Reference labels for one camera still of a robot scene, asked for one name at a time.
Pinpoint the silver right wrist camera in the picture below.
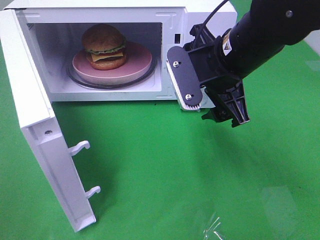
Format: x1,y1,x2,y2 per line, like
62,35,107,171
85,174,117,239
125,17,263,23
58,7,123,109
166,60,201,112

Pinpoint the white microwave oven body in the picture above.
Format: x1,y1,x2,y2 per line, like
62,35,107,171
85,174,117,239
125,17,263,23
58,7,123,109
4,0,238,112

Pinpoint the pink round plate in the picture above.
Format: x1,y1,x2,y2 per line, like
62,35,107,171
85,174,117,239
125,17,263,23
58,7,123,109
72,41,153,86

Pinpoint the white microwave door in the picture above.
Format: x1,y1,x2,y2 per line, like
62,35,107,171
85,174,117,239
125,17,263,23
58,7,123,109
0,9,101,232

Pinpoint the glass microwave turntable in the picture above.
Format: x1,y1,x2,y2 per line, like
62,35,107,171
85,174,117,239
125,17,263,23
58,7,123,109
66,59,157,90

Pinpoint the burger with lettuce and cheese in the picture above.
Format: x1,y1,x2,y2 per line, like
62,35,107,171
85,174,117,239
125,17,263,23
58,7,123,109
81,23,127,71

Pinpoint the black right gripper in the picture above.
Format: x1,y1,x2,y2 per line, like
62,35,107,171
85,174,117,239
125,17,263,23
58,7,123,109
183,23,250,128

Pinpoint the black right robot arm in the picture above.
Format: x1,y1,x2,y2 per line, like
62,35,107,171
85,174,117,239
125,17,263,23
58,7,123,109
184,0,320,127

